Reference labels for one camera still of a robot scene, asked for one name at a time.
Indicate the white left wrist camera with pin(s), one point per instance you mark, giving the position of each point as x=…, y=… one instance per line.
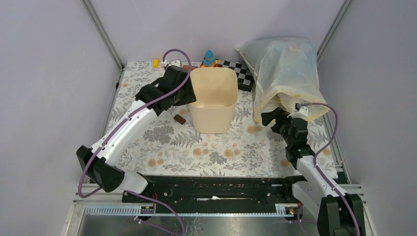
x=176, y=62

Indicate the yellow toy block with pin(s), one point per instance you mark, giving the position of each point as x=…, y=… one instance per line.
x=156, y=63

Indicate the beige plastic trash bin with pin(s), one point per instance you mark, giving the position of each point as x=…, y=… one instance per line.
x=216, y=90

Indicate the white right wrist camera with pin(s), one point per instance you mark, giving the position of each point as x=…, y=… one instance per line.
x=301, y=111

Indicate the small brown wooden block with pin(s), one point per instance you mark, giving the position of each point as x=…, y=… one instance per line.
x=180, y=119

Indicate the black white checkerboard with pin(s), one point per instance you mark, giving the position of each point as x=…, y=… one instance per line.
x=244, y=76

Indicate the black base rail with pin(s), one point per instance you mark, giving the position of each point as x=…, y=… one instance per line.
x=218, y=194

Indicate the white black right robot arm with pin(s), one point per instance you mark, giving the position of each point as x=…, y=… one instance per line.
x=337, y=212

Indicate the brown cylinder block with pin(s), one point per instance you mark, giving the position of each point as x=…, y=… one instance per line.
x=189, y=67

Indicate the floral patterned table mat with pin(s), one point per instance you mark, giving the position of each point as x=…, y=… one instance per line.
x=247, y=149

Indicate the blue toy figure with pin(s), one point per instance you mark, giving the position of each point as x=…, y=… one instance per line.
x=209, y=60

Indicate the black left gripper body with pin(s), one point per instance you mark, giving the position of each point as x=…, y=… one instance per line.
x=186, y=96

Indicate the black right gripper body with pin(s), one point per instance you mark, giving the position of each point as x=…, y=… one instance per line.
x=281, y=127

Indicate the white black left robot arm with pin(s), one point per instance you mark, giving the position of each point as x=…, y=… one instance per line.
x=99, y=161

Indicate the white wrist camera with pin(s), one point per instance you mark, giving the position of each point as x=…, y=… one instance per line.
x=176, y=62
x=301, y=111

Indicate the large bag of trash bags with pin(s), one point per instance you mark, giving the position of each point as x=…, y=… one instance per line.
x=285, y=73

